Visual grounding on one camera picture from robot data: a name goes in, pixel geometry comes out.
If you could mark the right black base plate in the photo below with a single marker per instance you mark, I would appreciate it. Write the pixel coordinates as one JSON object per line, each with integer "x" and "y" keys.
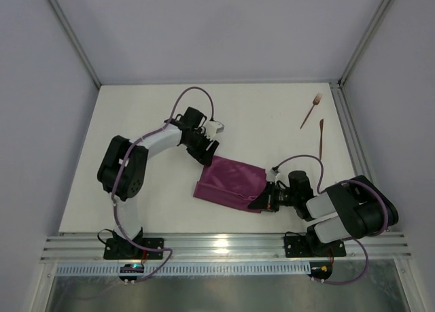
{"x": 299, "y": 245}

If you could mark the aluminium frame post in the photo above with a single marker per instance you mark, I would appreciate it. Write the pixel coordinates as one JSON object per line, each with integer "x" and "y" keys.
{"x": 74, "y": 41}
{"x": 367, "y": 36}

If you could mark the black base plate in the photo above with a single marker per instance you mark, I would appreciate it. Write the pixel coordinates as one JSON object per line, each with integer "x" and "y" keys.
{"x": 121, "y": 249}
{"x": 299, "y": 245}

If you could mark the right controller board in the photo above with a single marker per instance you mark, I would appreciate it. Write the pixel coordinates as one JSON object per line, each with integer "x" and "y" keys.
{"x": 320, "y": 272}

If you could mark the purple satin napkin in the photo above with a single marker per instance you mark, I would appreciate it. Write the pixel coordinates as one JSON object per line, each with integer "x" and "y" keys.
{"x": 231, "y": 183}

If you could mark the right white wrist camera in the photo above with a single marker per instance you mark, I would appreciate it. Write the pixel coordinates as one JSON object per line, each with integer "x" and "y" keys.
{"x": 274, "y": 173}

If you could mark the aluminium rail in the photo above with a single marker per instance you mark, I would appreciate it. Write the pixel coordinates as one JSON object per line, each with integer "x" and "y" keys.
{"x": 220, "y": 247}
{"x": 353, "y": 135}

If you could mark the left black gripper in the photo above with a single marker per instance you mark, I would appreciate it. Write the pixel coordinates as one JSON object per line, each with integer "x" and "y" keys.
{"x": 202, "y": 145}

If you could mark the right side aluminium rail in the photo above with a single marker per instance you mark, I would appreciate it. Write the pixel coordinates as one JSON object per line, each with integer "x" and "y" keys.
{"x": 353, "y": 135}

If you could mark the left aluminium frame post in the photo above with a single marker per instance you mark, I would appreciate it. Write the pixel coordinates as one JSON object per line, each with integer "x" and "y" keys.
{"x": 74, "y": 41}

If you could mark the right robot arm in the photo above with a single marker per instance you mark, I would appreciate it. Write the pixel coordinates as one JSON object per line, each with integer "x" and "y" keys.
{"x": 310, "y": 207}

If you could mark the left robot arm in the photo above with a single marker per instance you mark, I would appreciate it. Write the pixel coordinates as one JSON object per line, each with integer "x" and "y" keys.
{"x": 122, "y": 171}

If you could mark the controller board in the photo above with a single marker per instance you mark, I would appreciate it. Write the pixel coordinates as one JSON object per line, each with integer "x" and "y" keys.
{"x": 131, "y": 272}
{"x": 320, "y": 272}

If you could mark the aluminium front rail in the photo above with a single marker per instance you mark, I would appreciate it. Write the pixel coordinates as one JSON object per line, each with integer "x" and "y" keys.
{"x": 220, "y": 247}

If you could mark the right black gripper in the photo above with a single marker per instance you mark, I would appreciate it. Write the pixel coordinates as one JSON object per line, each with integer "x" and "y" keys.
{"x": 272, "y": 195}

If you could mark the slotted grey cable duct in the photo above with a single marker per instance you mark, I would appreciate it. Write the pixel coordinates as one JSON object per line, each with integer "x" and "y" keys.
{"x": 170, "y": 269}

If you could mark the right aluminium frame post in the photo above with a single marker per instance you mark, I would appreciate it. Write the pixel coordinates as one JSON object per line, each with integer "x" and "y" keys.
{"x": 367, "y": 36}

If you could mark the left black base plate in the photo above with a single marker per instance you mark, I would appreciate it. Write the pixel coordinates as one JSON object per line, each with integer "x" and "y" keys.
{"x": 121, "y": 249}

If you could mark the left controller board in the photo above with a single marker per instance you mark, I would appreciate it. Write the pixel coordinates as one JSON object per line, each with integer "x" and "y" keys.
{"x": 131, "y": 272}

